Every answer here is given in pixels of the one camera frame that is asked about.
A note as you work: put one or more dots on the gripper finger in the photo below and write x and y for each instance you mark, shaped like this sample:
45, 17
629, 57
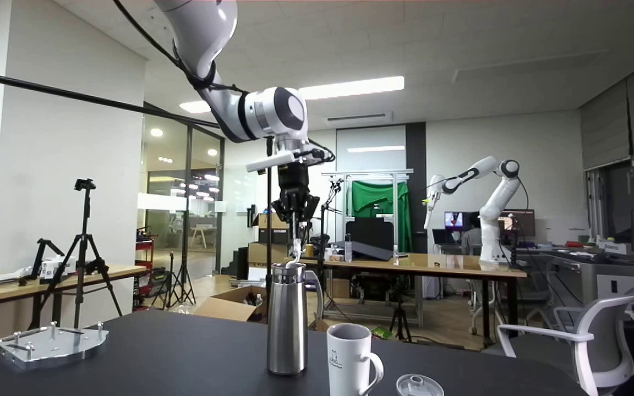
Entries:
284, 209
309, 208

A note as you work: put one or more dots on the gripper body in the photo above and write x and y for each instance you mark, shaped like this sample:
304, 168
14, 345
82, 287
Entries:
293, 181

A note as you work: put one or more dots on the white stirring spoon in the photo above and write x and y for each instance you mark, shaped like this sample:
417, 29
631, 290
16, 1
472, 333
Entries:
295, 253

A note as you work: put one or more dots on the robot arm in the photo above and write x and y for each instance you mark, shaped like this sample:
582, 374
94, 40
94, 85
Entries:
223, 104

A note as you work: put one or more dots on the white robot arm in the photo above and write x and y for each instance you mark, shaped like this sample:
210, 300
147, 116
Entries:
492, 214

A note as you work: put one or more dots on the silver flask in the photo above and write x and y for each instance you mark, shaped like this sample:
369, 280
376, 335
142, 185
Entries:
287, 324

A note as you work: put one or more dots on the microphone stand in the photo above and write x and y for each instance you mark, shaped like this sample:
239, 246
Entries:
328, 220

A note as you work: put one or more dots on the stack of boxes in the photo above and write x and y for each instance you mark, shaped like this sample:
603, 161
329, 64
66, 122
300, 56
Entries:
264, 250

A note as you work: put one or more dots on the grey bottle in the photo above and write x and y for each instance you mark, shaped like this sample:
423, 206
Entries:
348, 248

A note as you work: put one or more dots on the green cloth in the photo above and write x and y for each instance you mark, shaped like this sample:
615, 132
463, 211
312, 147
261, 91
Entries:
375, 201

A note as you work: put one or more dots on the black board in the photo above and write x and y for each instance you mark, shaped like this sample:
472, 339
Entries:
369, 236

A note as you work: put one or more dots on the ceiling air vent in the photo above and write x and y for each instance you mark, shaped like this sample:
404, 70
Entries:
358, 117

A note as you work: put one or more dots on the ceiling light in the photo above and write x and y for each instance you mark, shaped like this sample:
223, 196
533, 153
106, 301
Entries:
350, 88

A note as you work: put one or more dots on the open cardboard box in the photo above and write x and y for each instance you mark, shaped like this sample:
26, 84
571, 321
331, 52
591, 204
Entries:
229, 308

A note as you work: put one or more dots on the group of black tripods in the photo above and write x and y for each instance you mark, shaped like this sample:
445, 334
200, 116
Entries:
176, 286

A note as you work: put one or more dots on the red cart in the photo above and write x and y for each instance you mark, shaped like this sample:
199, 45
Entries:
143, 264

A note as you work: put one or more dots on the white mug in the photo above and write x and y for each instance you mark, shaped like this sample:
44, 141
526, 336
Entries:
347, 360

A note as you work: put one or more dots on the person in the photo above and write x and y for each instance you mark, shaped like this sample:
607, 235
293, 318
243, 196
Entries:
471, 239

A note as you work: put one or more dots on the row of monitors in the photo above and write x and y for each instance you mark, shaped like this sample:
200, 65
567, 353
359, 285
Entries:
520, 220

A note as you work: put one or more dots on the black slanted pole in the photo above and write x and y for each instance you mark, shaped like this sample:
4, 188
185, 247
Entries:
75, 95

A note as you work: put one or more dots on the white box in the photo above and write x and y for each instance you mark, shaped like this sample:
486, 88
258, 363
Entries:
53, 268

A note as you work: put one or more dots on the small black tripod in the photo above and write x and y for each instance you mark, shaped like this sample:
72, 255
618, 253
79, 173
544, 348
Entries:
42, 250

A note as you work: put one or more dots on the metal plate with bolts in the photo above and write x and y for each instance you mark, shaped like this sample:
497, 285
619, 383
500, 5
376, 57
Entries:
47, 346

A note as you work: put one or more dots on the grey desk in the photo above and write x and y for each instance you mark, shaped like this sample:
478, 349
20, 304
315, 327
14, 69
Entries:
586, 275

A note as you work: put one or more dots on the long wooden table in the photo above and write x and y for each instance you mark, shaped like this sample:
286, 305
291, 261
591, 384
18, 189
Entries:
3, 294

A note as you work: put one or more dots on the white office chair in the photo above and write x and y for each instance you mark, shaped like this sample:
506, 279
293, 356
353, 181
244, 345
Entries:
603, 335

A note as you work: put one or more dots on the window blinds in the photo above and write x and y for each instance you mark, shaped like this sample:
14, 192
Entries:
625, 121

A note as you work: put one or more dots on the metal frame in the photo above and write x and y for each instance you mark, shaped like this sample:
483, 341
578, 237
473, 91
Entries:
394, 176

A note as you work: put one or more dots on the camera on tripod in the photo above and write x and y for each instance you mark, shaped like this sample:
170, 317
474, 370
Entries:
82, 247

